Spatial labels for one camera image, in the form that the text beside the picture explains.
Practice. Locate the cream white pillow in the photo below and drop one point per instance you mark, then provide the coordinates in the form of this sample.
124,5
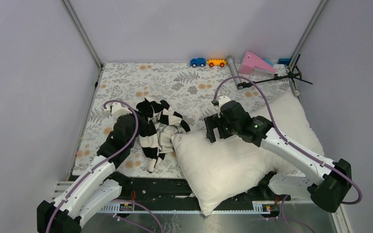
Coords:
220,170

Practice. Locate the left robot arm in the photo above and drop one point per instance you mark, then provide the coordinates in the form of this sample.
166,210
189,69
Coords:
71,210

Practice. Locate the blue toy car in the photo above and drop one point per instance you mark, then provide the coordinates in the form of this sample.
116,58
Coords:
198,62

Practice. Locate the pink wedge block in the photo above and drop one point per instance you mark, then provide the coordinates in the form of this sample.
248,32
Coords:
250,62

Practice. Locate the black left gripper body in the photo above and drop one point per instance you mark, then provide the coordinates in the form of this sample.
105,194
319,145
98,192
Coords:
135,120

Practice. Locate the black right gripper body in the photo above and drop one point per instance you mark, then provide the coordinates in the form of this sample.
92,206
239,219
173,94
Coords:
226,129

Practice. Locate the floral patterned table mat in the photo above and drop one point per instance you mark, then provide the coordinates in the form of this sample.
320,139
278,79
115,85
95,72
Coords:
188,90

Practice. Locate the black mini tripod stand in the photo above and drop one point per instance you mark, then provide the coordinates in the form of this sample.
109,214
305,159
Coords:
293,74

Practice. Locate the light blue block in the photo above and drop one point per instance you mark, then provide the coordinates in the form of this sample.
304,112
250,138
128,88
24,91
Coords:
268,62

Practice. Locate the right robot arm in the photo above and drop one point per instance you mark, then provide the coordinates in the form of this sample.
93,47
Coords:
326,182

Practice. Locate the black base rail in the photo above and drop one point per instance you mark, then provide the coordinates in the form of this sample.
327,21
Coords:
162,195

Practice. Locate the black white striped pillowcase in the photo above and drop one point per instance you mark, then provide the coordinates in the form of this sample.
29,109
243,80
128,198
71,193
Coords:
158,123

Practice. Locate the orange yellow toy car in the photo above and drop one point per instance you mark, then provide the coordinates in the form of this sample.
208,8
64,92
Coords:
216,62

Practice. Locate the grey microphone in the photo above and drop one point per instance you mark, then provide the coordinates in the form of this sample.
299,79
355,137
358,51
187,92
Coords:
234,72

